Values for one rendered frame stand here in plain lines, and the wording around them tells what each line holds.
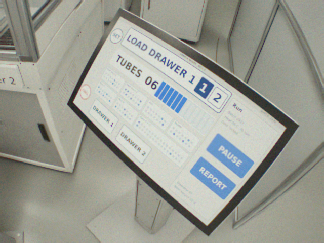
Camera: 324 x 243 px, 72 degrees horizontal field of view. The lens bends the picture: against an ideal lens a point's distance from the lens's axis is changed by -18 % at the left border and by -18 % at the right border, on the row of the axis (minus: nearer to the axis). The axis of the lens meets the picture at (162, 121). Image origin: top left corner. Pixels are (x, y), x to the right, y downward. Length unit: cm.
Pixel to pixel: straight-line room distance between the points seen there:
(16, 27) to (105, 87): 41
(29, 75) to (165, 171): 66
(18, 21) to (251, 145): 76
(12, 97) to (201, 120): 90
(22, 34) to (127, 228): 115
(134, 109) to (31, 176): 129
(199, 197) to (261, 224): 124
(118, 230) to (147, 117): 103
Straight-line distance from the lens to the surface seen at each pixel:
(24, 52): 97
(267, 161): 53
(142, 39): 63
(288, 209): 192
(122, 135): 64
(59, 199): 168
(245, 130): 52
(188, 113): 55
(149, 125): 59
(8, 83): 110
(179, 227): 156
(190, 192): 58
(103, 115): 67
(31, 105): 120
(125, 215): 155
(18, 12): 87
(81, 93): 72
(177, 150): 57
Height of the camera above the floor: 153
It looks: 52 degrees down
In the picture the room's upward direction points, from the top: 10 degrees clockwise
